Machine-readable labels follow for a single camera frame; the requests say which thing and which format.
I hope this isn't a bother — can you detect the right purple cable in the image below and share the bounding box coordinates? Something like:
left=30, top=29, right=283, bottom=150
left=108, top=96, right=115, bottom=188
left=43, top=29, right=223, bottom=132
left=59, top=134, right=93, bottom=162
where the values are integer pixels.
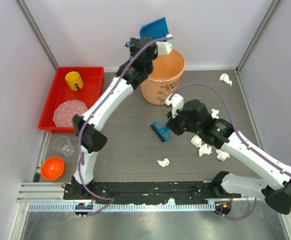
left=165, top=83, right=291, bottom=221

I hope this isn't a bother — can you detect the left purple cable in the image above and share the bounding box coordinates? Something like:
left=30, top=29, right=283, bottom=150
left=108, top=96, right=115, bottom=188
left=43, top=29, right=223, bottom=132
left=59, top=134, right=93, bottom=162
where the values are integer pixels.
left=76, top=36, right=171, bottom=217

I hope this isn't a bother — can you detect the yellow mug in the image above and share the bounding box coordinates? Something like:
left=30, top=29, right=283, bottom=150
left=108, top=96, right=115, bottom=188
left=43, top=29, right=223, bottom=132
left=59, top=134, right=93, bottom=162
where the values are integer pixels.
left=65, top=71, right=84, bottom=92

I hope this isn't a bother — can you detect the blue plastic dustpan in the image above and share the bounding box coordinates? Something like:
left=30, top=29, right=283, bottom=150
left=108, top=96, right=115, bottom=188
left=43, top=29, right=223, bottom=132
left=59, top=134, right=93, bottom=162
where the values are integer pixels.
left=139, top=17, right=172, bottom=42

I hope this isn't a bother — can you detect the pink dotted plate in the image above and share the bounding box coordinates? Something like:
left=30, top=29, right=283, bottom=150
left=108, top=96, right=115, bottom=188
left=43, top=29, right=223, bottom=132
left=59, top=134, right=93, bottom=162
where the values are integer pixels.
left=53, top=100, right=88, bottom=128

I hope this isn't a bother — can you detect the red plastic tray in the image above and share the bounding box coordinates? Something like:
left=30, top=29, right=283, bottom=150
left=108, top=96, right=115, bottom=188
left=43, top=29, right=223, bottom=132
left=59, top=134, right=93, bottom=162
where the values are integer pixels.
left=38, top=66, right=104, bottom=134

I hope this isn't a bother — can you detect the paper scrap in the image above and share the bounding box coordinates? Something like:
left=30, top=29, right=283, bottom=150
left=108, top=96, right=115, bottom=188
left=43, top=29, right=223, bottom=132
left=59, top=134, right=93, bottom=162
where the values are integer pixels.
left=198, top=143, right=212, bottom=157
left=190, top=135, right=202, bottom=148
left=210, top=108, right=220, bottom=119
left=157, top=158, right=170, bottom=168

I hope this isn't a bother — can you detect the orange plastic waste bin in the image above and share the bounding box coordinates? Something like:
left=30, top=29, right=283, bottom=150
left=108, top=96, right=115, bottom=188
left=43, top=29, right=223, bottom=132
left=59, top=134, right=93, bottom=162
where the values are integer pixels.
left=140, top=48, right=185, bottom=106

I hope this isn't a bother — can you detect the blue hand brush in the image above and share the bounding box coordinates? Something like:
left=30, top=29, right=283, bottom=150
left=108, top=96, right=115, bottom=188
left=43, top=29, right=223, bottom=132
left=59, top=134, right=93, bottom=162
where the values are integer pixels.
left=150, top=121, right=171, bottom=143

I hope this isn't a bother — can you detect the orange plastic bowl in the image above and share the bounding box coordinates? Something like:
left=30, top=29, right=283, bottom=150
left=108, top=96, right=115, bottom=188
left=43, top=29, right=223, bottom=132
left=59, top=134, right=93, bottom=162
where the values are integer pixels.
left=40, top=156, right=65, bottom=181

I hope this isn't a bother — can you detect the paper scrap far right corner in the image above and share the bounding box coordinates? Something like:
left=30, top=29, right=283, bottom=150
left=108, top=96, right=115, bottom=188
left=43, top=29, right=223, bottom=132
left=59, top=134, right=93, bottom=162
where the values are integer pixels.
left=219, top=73, right=233, bottom=86

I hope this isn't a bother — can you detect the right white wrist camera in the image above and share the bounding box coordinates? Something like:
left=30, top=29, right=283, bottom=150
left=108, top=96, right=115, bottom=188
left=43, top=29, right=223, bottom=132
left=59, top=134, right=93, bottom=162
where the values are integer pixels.
left=164, top=93, right=184, bottom=119

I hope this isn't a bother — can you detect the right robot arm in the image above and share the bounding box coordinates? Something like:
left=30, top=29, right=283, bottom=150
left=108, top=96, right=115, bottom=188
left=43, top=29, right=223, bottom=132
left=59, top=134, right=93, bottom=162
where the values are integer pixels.
left=165, top=94, right=291, bottom=215

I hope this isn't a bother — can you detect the paper scrap under right arm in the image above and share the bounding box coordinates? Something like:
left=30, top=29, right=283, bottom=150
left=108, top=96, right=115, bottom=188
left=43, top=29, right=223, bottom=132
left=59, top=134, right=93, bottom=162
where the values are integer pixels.
left=215, top=149, right=230, bottom=162

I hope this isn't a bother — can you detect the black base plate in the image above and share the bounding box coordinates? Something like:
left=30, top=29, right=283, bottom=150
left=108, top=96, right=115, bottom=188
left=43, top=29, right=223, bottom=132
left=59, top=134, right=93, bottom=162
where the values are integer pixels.
left=61, top=181, right=242, bottom=205

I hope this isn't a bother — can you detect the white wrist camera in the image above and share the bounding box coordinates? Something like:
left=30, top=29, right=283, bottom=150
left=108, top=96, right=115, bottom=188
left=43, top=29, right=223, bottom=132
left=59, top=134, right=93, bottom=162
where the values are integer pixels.
left=156, top=40, right=173, bottom=56
left=164, top=93, right=184, bottom=119

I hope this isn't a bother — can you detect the purple cable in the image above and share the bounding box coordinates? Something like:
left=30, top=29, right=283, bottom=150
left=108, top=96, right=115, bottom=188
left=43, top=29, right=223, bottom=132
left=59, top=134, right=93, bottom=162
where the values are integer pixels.
left=165, top=83, right=291, bottom=221
left=76, top=36, right=171, bottom=217

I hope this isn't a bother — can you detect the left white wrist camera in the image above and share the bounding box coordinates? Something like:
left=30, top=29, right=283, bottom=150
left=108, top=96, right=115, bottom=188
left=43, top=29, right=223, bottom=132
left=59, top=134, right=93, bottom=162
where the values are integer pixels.
left=156, top=40, right=173, bottom=56

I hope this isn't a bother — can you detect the clear plastic cup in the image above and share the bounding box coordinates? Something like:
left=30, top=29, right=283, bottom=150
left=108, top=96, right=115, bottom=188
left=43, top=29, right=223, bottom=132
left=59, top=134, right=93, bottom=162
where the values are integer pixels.
left=52, top=135, right=75, bottom=157

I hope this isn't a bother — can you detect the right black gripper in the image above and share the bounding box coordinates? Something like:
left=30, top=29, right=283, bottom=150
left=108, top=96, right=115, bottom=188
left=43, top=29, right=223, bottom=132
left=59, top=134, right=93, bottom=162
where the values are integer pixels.
left=166, top=105, right=202, bottom=136

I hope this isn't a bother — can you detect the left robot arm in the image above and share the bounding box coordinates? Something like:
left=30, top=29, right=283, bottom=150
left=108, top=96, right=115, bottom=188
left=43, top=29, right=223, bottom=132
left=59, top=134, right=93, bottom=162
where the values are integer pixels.
left=64, top=34, right=173, bottom=200

